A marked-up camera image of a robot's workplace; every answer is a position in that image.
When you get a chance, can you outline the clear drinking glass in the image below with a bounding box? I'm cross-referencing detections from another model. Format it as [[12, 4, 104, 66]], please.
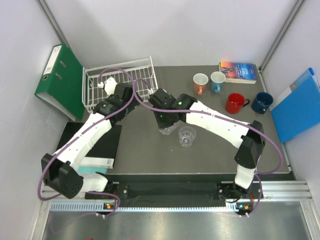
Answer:
[[178, 126, 197, 148], [159, 122, 180, 136]]

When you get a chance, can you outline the pink ceramic mug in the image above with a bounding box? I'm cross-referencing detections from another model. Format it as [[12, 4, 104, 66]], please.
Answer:
[[193, 73, 209, 96]]

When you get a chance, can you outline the light blue ceramic mug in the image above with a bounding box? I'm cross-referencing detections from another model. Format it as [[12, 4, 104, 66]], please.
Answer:
[[210, 71, 226, 94]]

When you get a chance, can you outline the red ceramic mug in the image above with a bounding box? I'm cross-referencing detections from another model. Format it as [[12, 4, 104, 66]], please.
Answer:
[[225, 92, 251, 114]]

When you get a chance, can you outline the dark blue ceramic mug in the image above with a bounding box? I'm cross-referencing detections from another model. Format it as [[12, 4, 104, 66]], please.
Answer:
[[251, 92, 274, 115]]

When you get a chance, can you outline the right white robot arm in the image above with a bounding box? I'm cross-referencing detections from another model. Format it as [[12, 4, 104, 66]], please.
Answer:
[[148, 88, 266, 198]]

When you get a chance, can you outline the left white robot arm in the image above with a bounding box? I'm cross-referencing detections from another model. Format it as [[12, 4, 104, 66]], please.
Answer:
[[39, 81, 142, 199]]

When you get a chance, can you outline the black book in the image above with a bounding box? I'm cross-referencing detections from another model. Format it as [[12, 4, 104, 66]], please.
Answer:
[[56, 122, 122, 169]]

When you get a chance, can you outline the green lever arch binder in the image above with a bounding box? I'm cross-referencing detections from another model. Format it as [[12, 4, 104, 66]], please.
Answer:
[[34, 44, 85, 121]]

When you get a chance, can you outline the teal notebook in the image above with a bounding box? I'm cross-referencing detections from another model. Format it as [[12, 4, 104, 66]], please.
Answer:
[[77, 166, 107, 174]]

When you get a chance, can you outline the blue cover paperback book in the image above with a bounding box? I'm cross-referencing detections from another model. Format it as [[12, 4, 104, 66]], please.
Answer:
[[218, 62, 257, 84]]

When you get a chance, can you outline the blue folder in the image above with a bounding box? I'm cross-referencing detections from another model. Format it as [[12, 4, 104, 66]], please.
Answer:
[[271, 67, 320, 143]]

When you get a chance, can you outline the white wire dish rack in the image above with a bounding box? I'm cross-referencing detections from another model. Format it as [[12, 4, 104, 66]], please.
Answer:
[[82, 57, 159, 113]]

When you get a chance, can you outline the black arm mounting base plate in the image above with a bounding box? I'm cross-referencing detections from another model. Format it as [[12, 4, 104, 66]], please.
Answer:
[[84, 173, 263, 208]]

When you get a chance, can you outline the grey slotted cable duct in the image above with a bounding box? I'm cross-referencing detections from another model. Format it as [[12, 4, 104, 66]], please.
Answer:
[[50, 201, 239, 213]]

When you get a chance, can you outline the aluminium frame rail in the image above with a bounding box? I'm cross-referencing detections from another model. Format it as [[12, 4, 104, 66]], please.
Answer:
[[40, 180, 313, 202]]

